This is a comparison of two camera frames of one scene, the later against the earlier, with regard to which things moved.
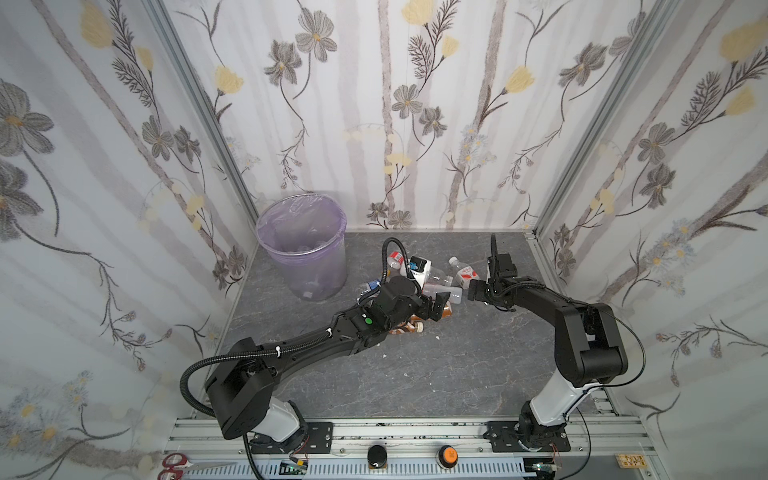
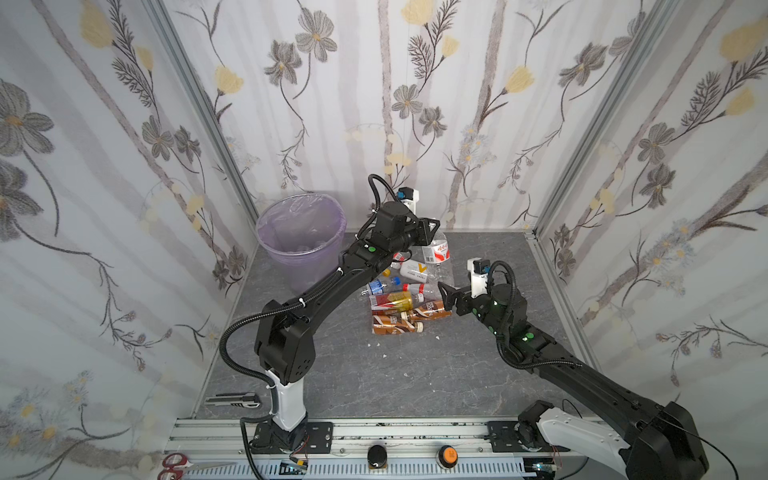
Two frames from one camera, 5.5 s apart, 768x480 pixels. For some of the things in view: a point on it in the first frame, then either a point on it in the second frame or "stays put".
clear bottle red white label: x=464 y=273 -> x=437 y=250
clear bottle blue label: x=374 y=285 stays put
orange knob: x=448 y=456 stays put
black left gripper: x=428 y=303 -> x=424 y=231
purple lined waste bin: x=305 y=234 stays put
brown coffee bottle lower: x=411 y=326 stays put
